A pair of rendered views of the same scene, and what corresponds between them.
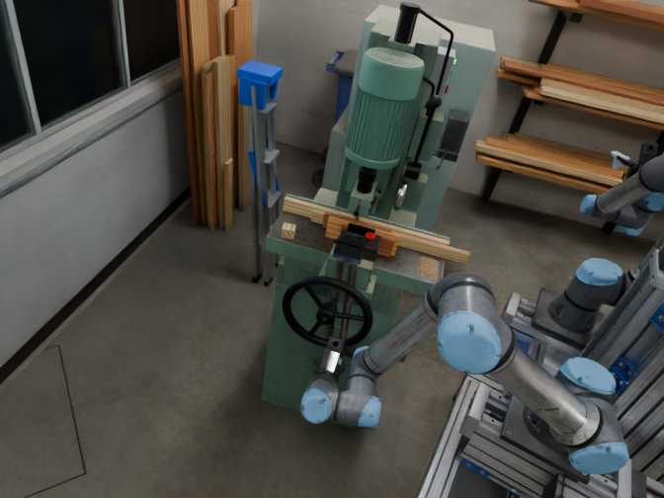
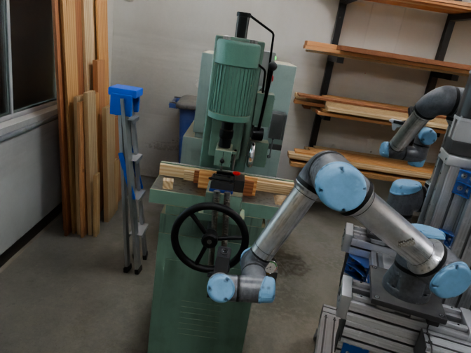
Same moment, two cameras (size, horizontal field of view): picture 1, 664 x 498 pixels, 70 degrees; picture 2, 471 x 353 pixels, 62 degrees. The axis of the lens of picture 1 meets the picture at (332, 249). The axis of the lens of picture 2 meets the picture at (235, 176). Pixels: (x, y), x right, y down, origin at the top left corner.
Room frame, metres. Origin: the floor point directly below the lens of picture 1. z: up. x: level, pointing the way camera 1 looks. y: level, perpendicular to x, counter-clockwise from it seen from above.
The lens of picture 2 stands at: (-0.24, 0.10, 1.51)
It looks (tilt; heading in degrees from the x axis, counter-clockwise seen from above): 19 degrees down; 352
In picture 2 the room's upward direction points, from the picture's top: 9 degrees clockwise
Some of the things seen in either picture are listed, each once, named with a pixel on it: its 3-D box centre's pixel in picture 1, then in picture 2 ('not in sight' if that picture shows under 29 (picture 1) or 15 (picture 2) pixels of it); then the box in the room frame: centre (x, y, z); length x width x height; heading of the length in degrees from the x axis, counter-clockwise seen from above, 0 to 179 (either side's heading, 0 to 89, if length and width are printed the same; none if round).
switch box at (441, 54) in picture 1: (439, 75); (266, 68); (1.69, -0.24, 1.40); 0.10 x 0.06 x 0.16; 173
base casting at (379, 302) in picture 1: (353, 244); (216, 203); (1.51, -0.08, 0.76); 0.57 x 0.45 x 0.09; 173
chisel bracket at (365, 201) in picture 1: (363, 199); (223, 155); (1.41, -0.07, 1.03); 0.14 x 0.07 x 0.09; 173
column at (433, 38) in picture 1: (381, 132); (229, 114); (1.68, -0.09, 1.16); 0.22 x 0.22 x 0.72; 83
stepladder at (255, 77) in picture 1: (262, 183); (130, 181); (2.12, 0.42, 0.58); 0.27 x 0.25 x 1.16; 83
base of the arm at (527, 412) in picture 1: (558, 413); (409, 277); (0.81, -0.67, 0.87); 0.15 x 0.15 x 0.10
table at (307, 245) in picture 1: (354, 257); (223, 200); (1.28, -0.08, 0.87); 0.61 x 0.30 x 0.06; 83
